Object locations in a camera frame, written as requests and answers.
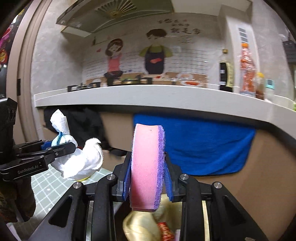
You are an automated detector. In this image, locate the white countertop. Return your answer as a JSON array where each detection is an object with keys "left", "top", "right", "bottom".
[{"left": 34, "top": 85, "right": 296, "bottom": 129}]

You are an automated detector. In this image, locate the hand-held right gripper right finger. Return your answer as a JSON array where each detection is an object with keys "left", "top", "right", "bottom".
[{"left": 163, "top": 152, "right": 270, "bottom": 241}]

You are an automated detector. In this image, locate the pink and purple sponge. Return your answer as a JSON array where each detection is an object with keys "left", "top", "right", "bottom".
[{"left": 129, "top": 123, "right": 166, "bottom": 212}]

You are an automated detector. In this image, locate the black cloth bag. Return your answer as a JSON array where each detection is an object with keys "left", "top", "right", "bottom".
[{"left": 43, "top": 106, "right": 130, "bottom": 158}]

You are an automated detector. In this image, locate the black wall rack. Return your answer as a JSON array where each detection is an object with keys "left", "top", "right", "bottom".
[{"left": 282, "top": 32, "right": 296, "bottom": 62}]

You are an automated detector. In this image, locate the small jar with yellow lid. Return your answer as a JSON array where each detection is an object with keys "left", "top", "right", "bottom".
[{"left": 255, "top": 72, "right": 265, "bottom": 100}]

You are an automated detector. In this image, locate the person's left forearm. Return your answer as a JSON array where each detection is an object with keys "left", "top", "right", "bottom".
[{"left": 0, "top": 177, "right": 37, "bottom": 223}]

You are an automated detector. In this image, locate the white vent grille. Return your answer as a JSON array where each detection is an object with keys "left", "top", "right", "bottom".
[{"left": 238, "top": 27, "right": 248, "bottom": 43}]

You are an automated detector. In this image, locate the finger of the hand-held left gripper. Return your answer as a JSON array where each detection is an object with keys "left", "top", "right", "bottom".
[
  {"left": 15, "top": 140, "right": 58, "bottom": 154},
  {"left": 17, "top": 142, "right": 78, "bottom": 161}
]

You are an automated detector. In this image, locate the festive window sticker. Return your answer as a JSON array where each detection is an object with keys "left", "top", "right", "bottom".
[{"left": 0, "top": 22, "right": 13, "bottom": 67}]

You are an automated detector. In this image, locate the blue towel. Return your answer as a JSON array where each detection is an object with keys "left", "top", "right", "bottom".
[{"left": 132, "top": 113, "right": 257, "bottom": 176}]

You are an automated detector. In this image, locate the dark soy sauce bottle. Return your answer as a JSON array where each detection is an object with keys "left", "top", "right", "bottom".
[{"left": 218, "top": 48, "right": 235, "bottom": 93}]

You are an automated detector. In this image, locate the range hood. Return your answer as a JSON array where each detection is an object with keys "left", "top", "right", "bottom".
[{"left": 55, "top": 0, "right": 175, "bottom": 37}]

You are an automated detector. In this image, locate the chili bottle with orange cap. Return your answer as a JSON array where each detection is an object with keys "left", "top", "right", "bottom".
[{"left": 239, "top": 42, "right": 257, "bottom": 98}]

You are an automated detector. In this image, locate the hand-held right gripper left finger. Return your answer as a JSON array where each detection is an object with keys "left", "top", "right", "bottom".
[{"left": 30, "top": 152, "right": 132, "bottom": 241}]

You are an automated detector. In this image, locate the black gas stove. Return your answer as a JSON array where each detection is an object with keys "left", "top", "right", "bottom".
[{"left": 67, "top": 75, "right": 153, "bottom": 92}]

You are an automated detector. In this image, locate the yellow plastic bin liner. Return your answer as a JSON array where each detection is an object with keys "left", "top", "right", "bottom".
[{"left": 122, "top": 193, "right": 183, "bottom": 241}]

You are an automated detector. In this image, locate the cartoon wall poster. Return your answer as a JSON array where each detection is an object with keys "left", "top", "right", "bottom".
[{"left": 81, "top": 14, "right": 222, "bottom": 88}]

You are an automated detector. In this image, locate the small teal container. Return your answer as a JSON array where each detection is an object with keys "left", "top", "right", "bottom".
[{"left": 265, "top": 78, "right": 275, "bottom": 102}]

